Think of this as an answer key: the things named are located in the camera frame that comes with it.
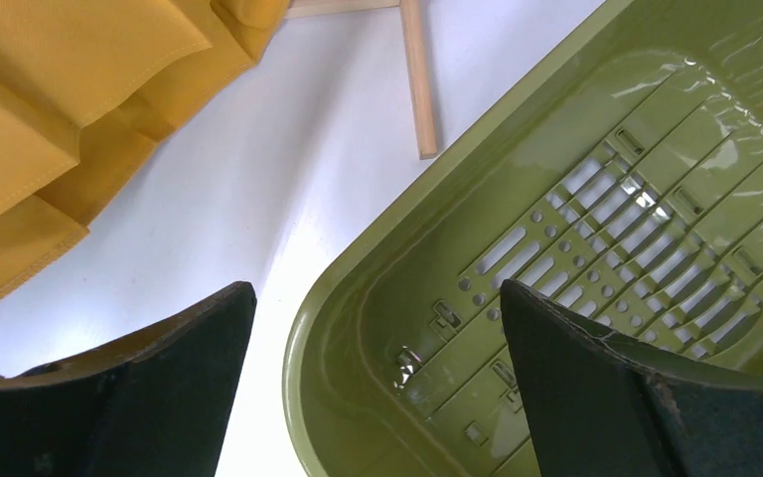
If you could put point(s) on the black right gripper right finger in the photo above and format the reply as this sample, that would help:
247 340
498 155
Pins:
601 403

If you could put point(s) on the olive green plastic basket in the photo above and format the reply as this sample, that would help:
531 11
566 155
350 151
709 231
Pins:
622 177

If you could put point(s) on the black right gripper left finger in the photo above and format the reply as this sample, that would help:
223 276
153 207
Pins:
154 402

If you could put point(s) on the yellow skirt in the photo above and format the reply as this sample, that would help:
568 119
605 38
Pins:
88 90

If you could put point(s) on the wooden clothes rack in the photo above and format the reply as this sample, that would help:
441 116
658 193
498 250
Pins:
416 55

